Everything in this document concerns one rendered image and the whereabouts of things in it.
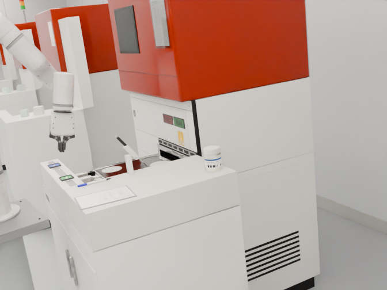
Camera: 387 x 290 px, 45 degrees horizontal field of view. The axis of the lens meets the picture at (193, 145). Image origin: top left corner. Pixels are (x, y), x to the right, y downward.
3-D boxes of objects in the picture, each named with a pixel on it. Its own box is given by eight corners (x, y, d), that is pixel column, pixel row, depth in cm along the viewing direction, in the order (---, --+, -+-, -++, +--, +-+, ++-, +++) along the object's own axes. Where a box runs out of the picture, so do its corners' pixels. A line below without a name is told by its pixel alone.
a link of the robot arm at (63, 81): (51, 102, 200) (53, 104, 191) (52, 71, 197) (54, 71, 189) (71, 103, 203) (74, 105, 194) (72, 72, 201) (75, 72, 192)
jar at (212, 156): (216, 166, 198) (214, 144, 196) (226, 169, 192) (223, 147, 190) (202, 170, 195) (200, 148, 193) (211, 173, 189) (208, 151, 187)
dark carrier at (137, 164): (158, 155, 253) (157, 154, 252) (186, 169, 223) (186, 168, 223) (96, 170, 238) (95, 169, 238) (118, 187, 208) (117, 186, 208)
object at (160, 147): (162, 159, 261) (159, 142, 259) (199, 178, 223) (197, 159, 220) (159, 160, 260) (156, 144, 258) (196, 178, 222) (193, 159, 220)
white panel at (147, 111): (141, 151, 294) (132, 88, 284) (204, 182, 223) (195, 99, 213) (137, 152, 293) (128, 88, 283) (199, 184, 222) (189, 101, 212)
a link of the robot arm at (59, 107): (71, 103, 202) (71, 110, 203) (50, 102, 198) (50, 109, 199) (76, 105, 195) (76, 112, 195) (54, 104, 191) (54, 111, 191)
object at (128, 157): (139, 170, 205) (135, 141, 202) (142, 172, 202) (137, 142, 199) (126, 173, 203) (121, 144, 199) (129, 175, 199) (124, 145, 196)
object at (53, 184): (63, 183, 248) (57, 158, 245) (91, 214, 200) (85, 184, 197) (44, 187, 244) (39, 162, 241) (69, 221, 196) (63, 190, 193)
